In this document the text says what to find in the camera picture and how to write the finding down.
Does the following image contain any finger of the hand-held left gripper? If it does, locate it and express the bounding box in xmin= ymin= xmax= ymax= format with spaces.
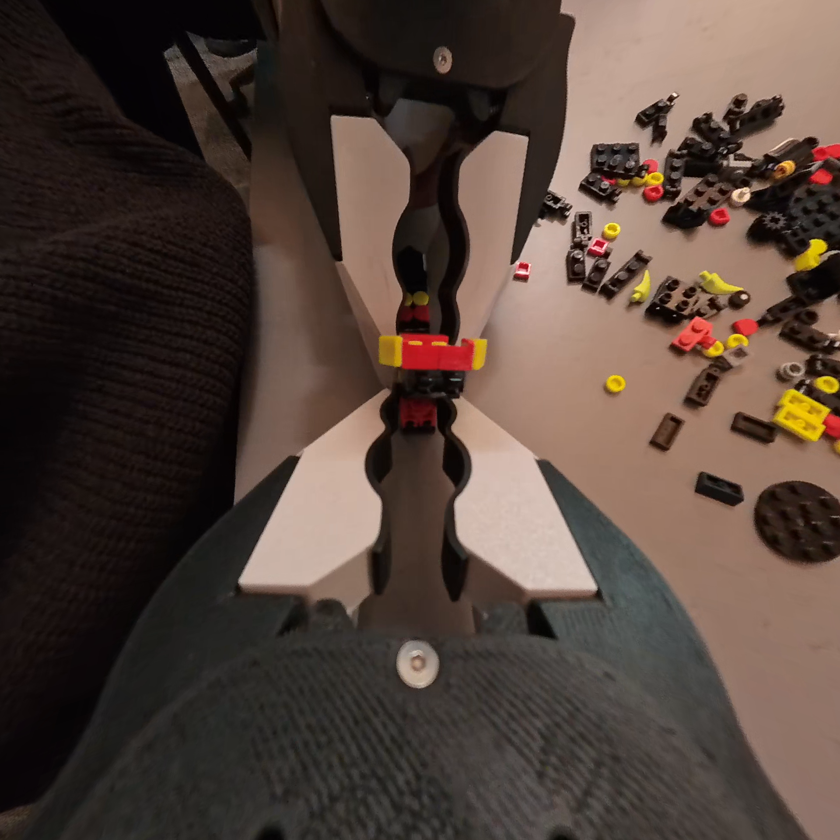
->
xmin=331 ymin=115 xmax=416 ymax=389
xmin=436 ymin=128 xmax=530 ymax=341

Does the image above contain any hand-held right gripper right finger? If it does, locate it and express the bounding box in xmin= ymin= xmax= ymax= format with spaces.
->
xmin=443 ymin=397 xmax=599 ymax=618

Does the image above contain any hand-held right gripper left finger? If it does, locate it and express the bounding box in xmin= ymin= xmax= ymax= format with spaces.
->
xmin=238 ymin=392 xmax=403 ymax=616

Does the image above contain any round black lego plate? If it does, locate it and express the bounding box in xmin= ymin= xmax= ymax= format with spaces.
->
xmin=753 ymin=480 xmax=840 ymax=565

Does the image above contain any red yellow lego snake model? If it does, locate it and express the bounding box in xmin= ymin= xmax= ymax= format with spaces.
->
xmin=379 ymin=246 xmax=488 ymax=434

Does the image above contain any pile of lego pieces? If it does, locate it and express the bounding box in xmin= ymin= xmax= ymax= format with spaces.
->
xmin=512 ymin=92 xmax=840 ymax=508

